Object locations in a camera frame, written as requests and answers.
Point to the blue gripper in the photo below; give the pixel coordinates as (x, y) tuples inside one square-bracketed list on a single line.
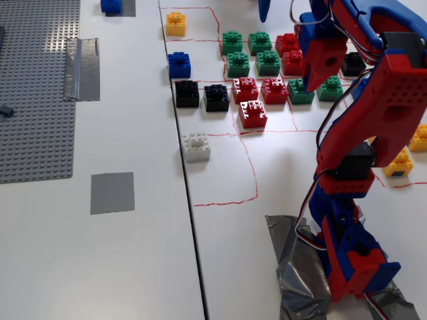
[(321, 60)]

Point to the yellow toy brick block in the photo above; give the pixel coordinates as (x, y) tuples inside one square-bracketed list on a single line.
[(175, 24), (400, 163), (419, 140)]

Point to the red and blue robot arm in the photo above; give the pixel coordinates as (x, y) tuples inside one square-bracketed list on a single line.
[(393, 93)]

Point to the red toy brick block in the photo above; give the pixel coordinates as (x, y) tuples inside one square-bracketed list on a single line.
[(274, 90), (287, 44), (245, 90), (253, 115), (293, 63)]

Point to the green toy brick block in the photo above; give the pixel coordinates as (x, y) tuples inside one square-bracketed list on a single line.
[(238, 65), (330, 90), (231, 43), (259, 43), (298, 93), (267, 63)]

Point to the black toy brick block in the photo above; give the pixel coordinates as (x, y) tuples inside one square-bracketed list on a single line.
[(187, 95), (353, 64), (217, 99)]

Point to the white toy brick block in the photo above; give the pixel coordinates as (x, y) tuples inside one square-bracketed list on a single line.
[(196, 148)]

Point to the grey tape square marker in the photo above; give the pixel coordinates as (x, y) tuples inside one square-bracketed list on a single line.
[(112, 193), (128, 8)]

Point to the grey studded baseplate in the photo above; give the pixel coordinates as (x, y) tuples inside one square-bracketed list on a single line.
[(33, 100)]

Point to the small dark grey brick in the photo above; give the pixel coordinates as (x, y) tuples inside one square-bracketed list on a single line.
[(6, 111)]

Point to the silver duct tape strip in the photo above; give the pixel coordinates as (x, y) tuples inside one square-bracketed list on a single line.
[(83, 70)]

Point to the crumpled silver duct tape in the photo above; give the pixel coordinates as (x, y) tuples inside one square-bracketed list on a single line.
[(293, 266)]

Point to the dark grey brick frame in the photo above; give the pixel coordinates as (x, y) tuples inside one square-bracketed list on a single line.
[(1, 40)]

